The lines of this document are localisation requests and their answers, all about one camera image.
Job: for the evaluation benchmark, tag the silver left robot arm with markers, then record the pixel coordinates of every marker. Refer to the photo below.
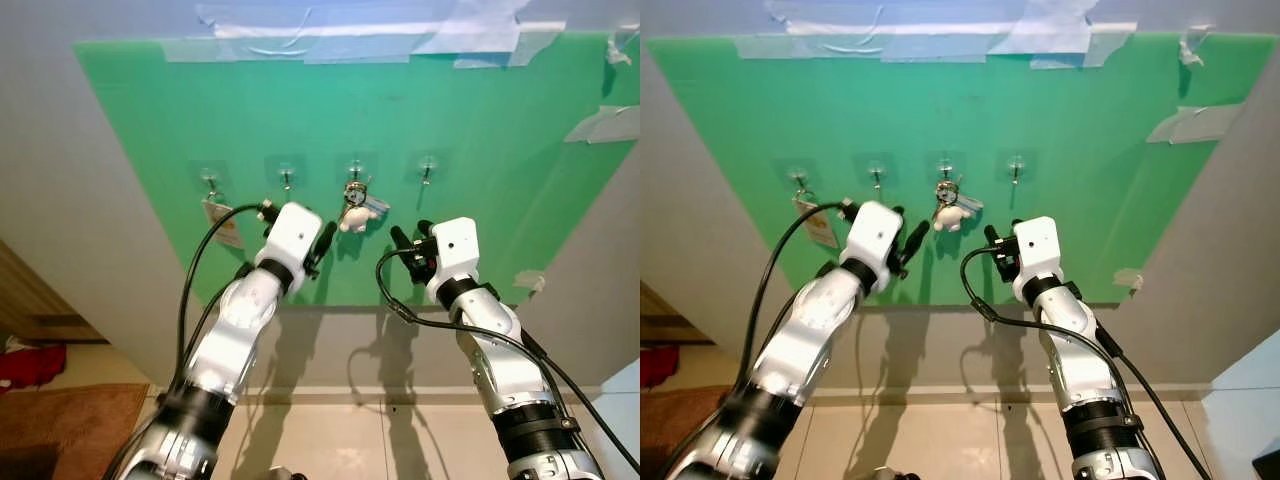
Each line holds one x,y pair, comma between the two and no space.
235,330
815,330

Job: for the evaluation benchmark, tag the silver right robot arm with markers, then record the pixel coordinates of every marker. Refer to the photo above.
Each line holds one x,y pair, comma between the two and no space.
495,345
1075,345

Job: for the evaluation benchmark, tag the clear adhesive metal hook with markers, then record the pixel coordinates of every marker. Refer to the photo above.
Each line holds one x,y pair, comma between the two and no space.
877,176
287,177
211,180
427,170
798,178
1016,168
946,168
355,168

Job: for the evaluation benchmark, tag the white orange paper tag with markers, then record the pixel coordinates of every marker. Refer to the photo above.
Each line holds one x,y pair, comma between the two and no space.
818,225
225,225

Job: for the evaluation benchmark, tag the small clear tape piece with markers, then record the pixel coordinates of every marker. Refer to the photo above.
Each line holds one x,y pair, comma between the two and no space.
1127,279
528,280

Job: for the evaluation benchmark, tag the wide clear tape piece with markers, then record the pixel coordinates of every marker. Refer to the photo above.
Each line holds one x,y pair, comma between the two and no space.
605,125
1195,123

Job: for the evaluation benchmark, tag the long clear tape strip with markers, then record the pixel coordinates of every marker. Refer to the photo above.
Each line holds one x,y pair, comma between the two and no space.
350,30
920,28

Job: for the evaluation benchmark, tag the red cloth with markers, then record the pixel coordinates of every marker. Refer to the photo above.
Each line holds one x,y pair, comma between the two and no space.
30,368
655,367

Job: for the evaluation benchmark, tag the brown floor mat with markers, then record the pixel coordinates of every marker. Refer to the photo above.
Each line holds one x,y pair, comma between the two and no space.
675,430
60,430

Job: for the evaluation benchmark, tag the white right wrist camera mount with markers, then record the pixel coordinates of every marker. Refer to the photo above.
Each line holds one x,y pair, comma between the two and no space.
1038,250
455,250

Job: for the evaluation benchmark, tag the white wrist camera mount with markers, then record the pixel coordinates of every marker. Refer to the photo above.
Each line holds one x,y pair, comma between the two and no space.
290,235
1038,250
872,235
455,250

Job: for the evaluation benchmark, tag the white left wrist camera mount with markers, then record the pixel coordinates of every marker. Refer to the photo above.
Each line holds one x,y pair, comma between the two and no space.
290,235
872,235

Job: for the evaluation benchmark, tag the green plastic wall board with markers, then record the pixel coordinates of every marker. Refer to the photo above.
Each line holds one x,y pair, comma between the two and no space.
1080,110
480,120

